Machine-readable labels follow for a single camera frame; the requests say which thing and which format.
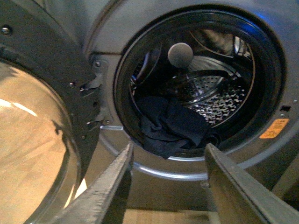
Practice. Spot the dark navy garment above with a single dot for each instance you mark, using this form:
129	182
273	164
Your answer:
169	128

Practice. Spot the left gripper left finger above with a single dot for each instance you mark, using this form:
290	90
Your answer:
93	204

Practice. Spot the grey front-load washing machine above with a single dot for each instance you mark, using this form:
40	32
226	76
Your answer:
244	75

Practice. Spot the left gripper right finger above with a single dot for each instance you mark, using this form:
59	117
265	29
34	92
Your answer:
240	198

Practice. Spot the washing machine door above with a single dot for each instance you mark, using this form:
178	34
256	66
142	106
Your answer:
45	142

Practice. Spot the orange warning sticker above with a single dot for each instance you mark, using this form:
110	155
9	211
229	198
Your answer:
274	129

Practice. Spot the white round drum cap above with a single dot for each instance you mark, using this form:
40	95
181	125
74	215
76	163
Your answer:
180	55

